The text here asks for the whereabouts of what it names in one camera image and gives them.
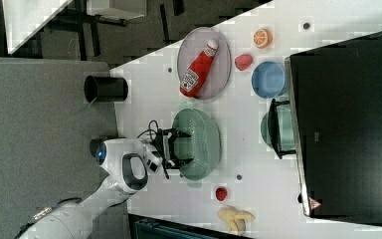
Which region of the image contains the black oven door handle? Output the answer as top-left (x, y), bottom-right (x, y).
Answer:
top-left (268, 99), bottom-right (296, 159)

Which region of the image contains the black toaster oven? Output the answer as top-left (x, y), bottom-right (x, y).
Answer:
top-left (288, 31), bottom-right (382, 226)

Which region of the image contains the blue bowl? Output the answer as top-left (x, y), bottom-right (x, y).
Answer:
top-left (252, 61), bottom-right (287, 99)

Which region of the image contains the green bowl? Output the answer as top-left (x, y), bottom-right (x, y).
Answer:
top-left (261, 106), bottom-right (295, 150)

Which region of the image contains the red round toy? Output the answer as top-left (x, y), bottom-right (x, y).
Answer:
top-left (215, 187), bottom-right (228, 201)

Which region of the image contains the grey round plate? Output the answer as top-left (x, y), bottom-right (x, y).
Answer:
top-left (177, 28), bottom-right (232, 100)

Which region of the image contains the green plastic strainer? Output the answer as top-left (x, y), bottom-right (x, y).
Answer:
top-left (172, 109), bottom-right (221, 181)

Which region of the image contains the yellow banana toy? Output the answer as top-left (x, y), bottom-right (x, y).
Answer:
top-left (217, 206), bottom-right (255, 236)

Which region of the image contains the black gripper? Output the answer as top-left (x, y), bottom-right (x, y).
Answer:
top-left (152, 128), bottom-right (193, 179)

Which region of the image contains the black cylinder cup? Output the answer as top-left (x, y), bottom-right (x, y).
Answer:
top-left (84, 76), bottom-right (128, 103)

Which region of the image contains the red ketchup bottle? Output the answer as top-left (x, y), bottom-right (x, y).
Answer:
top-left (180, 39), bottom-right (219, 98)

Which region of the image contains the pink strawberry toy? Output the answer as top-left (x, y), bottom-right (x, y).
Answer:
top-left (235, 54), bottom-right (253, 71)

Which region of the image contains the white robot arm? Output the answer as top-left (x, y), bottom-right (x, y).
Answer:
top-left (14, 128), bottom-right (189, 239)

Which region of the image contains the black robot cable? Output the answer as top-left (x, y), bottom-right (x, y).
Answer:
top-left (136, 119), bottom-right (160, 140)

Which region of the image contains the orange slice toy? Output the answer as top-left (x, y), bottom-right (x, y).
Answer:
top-left (253, 28), bottom-right (273, 49)

